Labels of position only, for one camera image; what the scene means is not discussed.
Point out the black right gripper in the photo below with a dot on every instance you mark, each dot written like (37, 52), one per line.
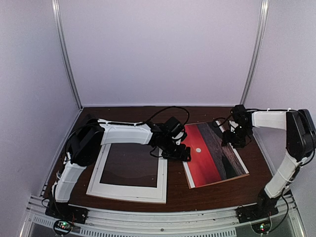
(227, 138)

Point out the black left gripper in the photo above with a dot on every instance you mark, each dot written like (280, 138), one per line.
(180, 154)

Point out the brown backing board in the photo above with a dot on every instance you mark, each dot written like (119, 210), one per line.
(217, 184)

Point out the red and dark photo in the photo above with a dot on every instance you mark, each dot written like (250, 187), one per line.
(209, 158)

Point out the white picture frame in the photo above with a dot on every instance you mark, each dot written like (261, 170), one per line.
(164, 182)

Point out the clear acrylic sheet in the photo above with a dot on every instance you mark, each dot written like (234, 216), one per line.
(130, 165)

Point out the white mat board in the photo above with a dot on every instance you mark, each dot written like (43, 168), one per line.
(160, 177)

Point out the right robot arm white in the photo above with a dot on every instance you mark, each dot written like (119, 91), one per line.
(300, 139)

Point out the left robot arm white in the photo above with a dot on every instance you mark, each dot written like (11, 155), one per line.
(84, 144)

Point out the right controller board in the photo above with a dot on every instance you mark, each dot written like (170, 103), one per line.
(261, 227)

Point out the controller board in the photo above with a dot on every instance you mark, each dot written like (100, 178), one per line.
(261, 227)
(62, 227)

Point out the left controller board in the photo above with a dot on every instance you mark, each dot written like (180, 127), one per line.
(62, 227)

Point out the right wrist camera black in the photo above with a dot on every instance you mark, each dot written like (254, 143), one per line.
(239, 113)

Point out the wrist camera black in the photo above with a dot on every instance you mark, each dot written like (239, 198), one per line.
(239, 113)
(173, 127)

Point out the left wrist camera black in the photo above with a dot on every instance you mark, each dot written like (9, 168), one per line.
(173, 127)

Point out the aluminium front rail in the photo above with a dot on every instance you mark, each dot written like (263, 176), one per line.
(209, 223)

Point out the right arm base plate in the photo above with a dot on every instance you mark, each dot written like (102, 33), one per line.
(263, 208)

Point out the aluminium corner post right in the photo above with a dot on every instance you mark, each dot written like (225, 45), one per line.
(262, 21)

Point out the aluminium corner post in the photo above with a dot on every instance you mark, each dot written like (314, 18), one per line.
(65, 55)
(262, 21)

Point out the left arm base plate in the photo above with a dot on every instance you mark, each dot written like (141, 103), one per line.
(66, 212)

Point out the aluminium corner post left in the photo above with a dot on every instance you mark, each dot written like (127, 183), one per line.
(65, 55)

